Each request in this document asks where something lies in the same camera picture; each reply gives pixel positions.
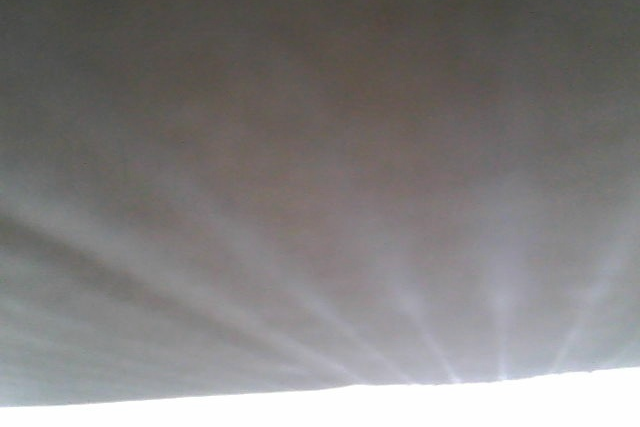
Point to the brown cardboard box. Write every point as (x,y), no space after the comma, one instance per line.
(214,197)

